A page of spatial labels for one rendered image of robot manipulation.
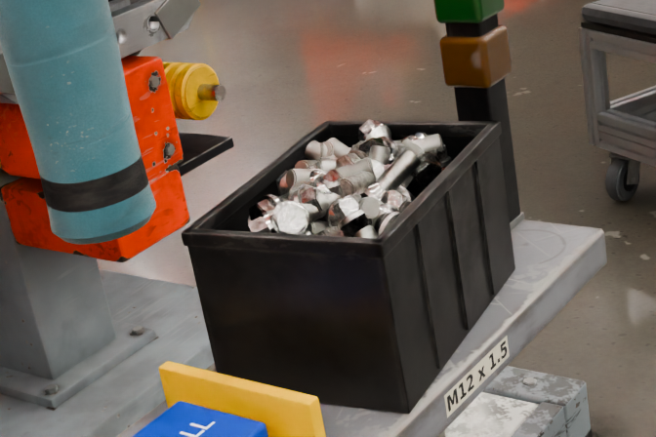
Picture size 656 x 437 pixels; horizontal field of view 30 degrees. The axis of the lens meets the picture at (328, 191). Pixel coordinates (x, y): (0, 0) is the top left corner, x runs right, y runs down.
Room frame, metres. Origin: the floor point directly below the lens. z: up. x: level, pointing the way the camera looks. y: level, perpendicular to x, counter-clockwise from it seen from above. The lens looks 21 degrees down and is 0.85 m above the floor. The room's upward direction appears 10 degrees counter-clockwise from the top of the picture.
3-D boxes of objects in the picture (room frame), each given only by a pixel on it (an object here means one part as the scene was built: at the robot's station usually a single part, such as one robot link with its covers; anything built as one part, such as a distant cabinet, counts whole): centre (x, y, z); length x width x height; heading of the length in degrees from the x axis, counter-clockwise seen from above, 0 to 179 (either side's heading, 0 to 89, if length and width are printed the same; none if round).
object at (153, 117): (1.16, 0.23, 0.48); 0.16 x 0.12 x 0.17; 50
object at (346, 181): (0.75, -0.02, 0.51); 0.20 x 0.14 x 0.13; 149
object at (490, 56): (0.89, -0.13, 0.59); 0.04 x 0.04 x 0.04; 50
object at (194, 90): (1.29, 0.20, 0.51); 0.29 x 0.06 x 0.06; 50
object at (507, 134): (0.89, -0.13, 0.55); 0.03 x 0.03 x 0.21; 50
